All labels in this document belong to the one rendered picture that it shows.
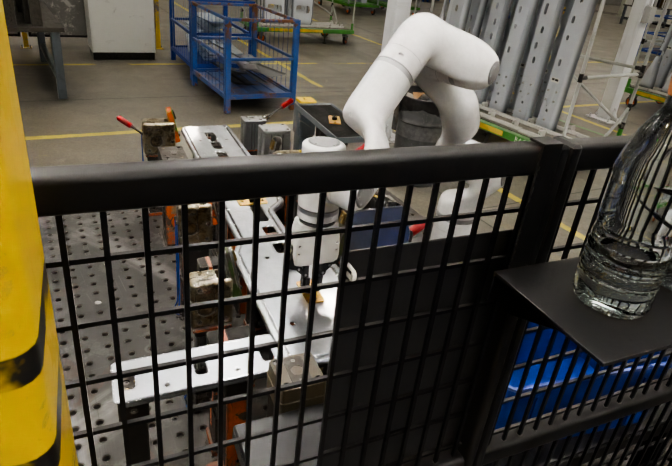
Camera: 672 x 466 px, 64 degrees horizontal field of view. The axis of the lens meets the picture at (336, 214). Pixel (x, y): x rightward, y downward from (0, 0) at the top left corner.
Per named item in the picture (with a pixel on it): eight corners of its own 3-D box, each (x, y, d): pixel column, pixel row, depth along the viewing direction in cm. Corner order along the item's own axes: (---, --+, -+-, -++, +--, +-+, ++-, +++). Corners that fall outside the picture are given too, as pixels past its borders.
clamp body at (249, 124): (234, 199, 225) (236, 114, 209) (261, 196, 229) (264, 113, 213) (240, 209, 217) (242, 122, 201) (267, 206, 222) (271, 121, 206)
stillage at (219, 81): (191, 84, 651) (189, 0, 609) (253, 82, 689) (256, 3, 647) (225, 114, 560) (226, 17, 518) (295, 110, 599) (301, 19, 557)
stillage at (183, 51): (170, 59, 764) (168, -14, 722) (226, 59, 799) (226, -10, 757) (191, 80, 671) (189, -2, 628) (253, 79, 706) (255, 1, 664)
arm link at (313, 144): (351, 207, 109) (318, 191, 114) (359, 145, 103) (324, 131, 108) (322, 218, 103) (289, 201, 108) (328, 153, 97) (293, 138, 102)
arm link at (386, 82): (446, 99, 108) (363, 224, 102) (384, 81, 117) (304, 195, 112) (435, 69, 101) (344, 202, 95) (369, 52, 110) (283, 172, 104)
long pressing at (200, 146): (172, 128, 209) (172, 124, 208) (230, 126, 218) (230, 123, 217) (286, 372, 98) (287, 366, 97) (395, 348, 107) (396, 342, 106)
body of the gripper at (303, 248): (333, 203, 115) (328, 249, 120) (287, 207, 111) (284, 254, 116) (348, 219, 109) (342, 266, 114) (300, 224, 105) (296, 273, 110)
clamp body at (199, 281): (181, 390, 130) (176, 267, 114) (230, 379, 134) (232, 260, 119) (187, 418, 122) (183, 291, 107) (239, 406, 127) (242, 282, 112)
